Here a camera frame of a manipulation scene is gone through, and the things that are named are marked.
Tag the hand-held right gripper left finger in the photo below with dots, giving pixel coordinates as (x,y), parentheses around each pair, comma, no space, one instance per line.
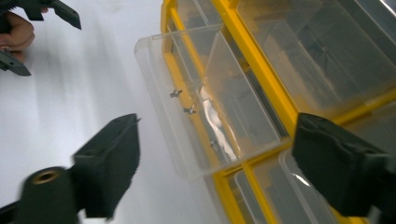
(109,161)

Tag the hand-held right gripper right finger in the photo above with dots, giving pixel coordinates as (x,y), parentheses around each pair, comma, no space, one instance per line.
(342,168)

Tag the clear plastic drawer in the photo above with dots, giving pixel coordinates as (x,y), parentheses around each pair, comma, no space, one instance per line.
(162,102)

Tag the small silver screw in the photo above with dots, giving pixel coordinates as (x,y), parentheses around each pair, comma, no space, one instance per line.
(214,144)
(189,110)

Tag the yellow black organizer case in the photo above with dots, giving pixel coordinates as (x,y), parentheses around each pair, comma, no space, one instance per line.
(264,81)

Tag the set of closed clear drawers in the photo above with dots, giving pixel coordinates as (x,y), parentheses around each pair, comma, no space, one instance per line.
(327,49)

